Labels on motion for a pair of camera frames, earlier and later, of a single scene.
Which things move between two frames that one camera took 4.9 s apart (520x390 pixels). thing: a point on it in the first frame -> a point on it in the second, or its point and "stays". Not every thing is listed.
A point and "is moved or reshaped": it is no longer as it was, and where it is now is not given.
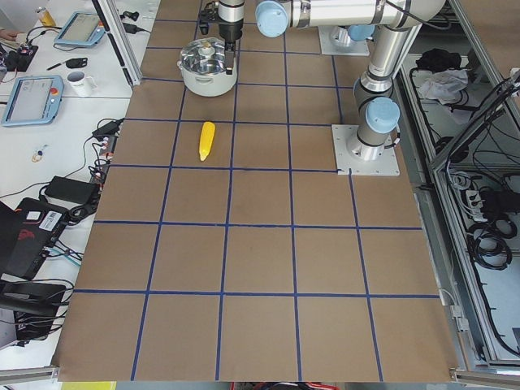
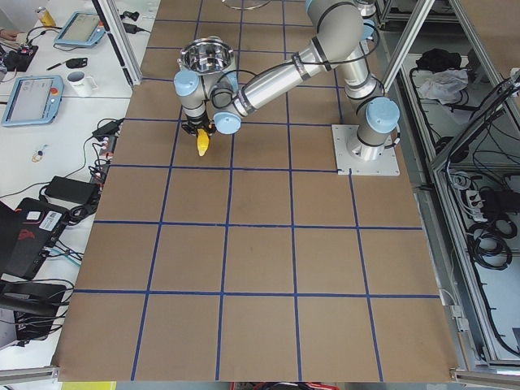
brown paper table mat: [225, 248] stays
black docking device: [35, 305] stays
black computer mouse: [76, 62] stays
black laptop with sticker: [28, 231] stays
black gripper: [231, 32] -> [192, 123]
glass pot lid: [205, 55] is moved or reshaped
